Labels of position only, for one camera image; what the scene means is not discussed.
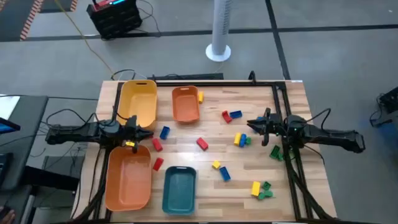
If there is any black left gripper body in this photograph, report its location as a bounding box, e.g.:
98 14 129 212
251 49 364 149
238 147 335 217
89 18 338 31
123 114 141 154

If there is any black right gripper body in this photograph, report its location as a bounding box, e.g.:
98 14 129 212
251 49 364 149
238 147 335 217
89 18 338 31
262 107 282 147

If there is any yellow plastic bin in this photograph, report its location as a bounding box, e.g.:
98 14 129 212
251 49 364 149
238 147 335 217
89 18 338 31
117 79 158 131

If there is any large orange plastic bin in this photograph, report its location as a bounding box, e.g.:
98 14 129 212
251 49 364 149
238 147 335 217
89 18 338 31
104 144 152 212

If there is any small orange plastic bin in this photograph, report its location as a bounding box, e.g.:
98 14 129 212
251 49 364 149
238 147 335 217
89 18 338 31
171 85 200 124

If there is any teal plastic bin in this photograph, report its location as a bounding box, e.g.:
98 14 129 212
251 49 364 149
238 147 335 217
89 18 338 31
162 166 198 216

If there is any black side desk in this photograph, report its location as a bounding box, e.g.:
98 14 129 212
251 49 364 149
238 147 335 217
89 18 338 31
0 95 49 190

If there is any black equipment crate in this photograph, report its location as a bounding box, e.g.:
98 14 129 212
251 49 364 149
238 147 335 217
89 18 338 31
86 0 143 40

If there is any black screen device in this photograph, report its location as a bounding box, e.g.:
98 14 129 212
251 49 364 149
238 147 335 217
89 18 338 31
0 117 21 134

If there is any white paper sheet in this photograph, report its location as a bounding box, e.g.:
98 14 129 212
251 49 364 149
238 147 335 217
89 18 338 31
0 95 20 121

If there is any red electronic device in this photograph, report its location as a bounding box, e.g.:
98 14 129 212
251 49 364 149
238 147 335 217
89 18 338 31
92 0 125 10

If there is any black mat with hazard stripes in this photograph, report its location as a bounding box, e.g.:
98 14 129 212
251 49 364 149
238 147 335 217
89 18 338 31
0 0 44 42
40 0 78 13

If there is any person's hand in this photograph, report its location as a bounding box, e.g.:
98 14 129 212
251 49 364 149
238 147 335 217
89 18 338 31
0 208 16 224

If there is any white fan pedestal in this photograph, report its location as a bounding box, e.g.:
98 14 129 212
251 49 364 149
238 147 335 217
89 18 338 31
205 0 232 62

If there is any yellow floor cable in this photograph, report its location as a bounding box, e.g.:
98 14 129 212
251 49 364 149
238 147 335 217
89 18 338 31
54 0 116 77

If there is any black equipment with cables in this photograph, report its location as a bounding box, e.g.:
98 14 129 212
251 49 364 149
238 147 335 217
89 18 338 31
369 86 398 128

